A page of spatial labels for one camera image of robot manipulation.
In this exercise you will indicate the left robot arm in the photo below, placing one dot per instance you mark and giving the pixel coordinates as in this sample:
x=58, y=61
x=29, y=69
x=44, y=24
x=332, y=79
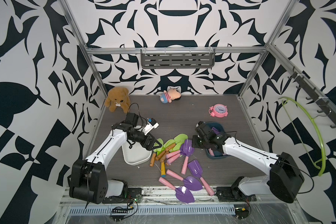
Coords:
x=89, y=181

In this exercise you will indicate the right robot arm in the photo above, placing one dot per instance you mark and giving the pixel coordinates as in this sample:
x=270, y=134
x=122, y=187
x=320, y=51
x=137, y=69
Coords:
x=282, y=177

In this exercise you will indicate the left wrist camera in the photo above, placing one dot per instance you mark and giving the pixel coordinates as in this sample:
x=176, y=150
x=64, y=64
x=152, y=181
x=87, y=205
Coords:
x=151, y=124

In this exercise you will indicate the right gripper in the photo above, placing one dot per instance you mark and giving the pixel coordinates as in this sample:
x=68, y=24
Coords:
x=194, y=137

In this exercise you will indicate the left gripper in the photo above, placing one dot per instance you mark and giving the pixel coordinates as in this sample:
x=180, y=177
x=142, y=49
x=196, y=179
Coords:
x=150, y=147

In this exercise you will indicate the pink alarm clock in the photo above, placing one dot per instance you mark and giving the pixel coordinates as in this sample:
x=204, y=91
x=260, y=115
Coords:
x=218, y=110

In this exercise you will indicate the purple pointed shovel pink handle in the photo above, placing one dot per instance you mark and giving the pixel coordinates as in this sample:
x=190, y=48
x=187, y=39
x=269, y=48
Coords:
x=216, y=131

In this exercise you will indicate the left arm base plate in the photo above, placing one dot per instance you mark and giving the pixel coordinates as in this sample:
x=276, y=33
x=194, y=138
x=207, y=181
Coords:
x=126, y=195

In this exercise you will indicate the green shovel wooden handle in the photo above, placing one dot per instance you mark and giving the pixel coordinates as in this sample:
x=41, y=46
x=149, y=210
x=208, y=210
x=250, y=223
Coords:
x=155, y=153
x=166, y=148
x=179, y=140

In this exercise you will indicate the small plush doll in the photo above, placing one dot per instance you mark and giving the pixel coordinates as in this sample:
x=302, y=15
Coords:
x=170, y=95

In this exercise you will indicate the teal storage box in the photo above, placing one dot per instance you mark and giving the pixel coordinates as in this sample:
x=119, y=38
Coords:
x=217, y=154

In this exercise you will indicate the brown teddy bear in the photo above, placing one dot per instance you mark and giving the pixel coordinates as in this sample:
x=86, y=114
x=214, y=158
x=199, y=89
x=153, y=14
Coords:
x=118, y=97

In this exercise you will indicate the purple square scoop pink handle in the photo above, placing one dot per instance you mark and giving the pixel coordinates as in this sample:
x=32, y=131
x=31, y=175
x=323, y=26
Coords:
x=186, y=150

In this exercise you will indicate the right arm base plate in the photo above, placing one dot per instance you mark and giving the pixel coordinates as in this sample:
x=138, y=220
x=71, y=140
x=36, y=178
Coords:
x=230, y=194

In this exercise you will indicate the black connector box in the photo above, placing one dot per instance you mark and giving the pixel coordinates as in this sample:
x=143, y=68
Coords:
x=242, y=213

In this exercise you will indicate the black hook rail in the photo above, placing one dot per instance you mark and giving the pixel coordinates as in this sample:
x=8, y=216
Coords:
x=327, y=107

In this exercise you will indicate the green hoop hanger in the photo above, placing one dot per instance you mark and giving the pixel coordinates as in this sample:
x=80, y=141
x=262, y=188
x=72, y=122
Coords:
x=303, y=131

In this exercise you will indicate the white storage tray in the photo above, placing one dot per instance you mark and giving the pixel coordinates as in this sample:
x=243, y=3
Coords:
x=134, y=154

